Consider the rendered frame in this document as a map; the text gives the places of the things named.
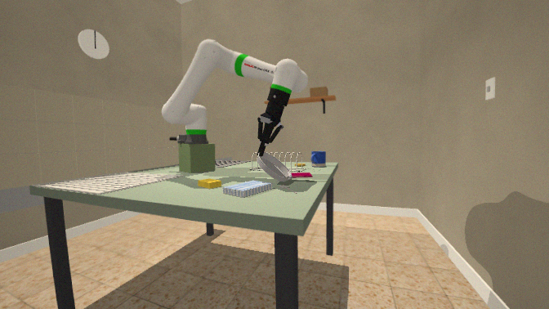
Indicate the white ribbed draining mat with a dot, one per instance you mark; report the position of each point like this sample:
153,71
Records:
101,184

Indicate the blue mug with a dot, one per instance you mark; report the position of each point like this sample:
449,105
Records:
318,158

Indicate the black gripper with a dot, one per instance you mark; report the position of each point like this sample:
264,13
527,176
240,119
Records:
265,137

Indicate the pink square coaster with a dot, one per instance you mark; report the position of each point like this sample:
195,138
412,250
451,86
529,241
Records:
301,174

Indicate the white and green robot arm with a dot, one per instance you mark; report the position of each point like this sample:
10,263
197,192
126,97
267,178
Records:
286,77

